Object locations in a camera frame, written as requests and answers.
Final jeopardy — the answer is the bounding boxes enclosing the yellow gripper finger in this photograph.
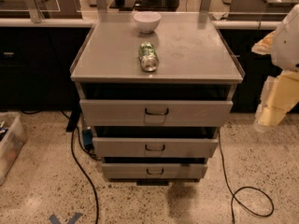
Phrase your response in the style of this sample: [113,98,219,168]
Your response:
[251,31,275,55]
[253,71,299,133]

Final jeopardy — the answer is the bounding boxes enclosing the grey drawer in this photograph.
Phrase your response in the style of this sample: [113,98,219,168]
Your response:
[93,137,218,158]
[80,100,233,127]
[102,163,207,179]

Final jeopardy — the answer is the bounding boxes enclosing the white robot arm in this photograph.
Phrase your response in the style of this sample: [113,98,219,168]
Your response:
[251,5,299,133]

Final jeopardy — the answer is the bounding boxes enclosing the grey drawer cabinet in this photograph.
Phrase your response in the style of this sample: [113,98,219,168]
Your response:
[69,11,246,184]

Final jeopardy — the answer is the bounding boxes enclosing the grey top drawer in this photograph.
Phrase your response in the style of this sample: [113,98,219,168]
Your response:
[80,100,233,127]

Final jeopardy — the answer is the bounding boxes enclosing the grey bottom drawer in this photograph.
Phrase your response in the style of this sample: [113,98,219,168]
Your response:
[102,163,207,179]

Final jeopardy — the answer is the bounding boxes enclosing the green soda can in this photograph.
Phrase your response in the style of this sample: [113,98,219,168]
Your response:
[138,42,159,72]

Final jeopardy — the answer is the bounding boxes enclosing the white bowl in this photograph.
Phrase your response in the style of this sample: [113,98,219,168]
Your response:
[134,11,161,34]

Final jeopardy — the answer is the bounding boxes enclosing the blue power box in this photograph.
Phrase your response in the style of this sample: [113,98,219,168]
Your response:
[81,129,93,149]

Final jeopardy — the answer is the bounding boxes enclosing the blue tape mark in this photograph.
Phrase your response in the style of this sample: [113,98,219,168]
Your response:
[48,212,84,224]

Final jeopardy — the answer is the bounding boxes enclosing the clear plastic bin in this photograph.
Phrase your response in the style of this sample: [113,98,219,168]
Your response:
[0,112,27,185]

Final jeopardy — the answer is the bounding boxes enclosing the black cable right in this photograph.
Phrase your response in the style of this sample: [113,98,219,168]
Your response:
[217,131,276,224]

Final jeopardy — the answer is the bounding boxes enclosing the black cable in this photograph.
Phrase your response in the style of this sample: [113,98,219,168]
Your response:
[60,110,101,224]
[217,131,276,224]

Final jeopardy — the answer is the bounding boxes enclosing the black cable left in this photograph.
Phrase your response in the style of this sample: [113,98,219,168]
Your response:
[60,110,101,224]

